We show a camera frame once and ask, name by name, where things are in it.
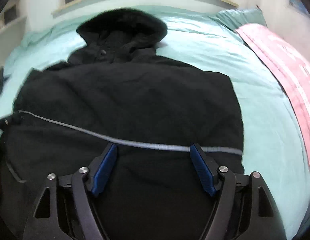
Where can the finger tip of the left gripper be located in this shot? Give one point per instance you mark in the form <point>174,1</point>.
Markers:
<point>5,121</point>

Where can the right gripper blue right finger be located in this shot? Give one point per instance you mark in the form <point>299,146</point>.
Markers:
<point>206,168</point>

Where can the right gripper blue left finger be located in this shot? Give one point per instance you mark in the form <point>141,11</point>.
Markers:
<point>100,169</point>

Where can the black hooded jacket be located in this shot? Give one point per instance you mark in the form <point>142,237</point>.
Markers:
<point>116,85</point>

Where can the mint green quilt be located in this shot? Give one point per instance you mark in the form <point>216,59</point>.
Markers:
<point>273,143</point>

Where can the pink folded blanket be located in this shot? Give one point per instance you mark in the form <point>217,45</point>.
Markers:
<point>288,66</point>

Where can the green pillow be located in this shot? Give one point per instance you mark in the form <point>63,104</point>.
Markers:
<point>233,19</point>

